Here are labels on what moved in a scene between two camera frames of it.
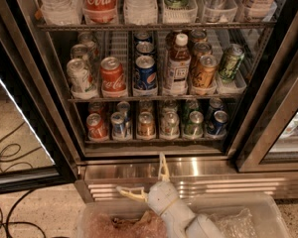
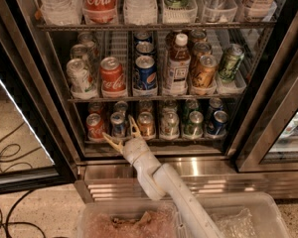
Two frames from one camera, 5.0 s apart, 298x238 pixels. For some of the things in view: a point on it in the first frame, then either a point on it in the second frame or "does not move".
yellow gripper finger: (163, 174) to (132, 124)
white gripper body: (162, 194) to (134, 148)
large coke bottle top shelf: (99, 3) does not move
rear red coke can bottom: (96, 107) does not move
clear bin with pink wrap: (119, 219) does not move
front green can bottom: (194, 128) does not move
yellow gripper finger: (137, 193) to (118, 145)
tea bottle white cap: (179, 68) does not move
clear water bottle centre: (140, 6) does not move
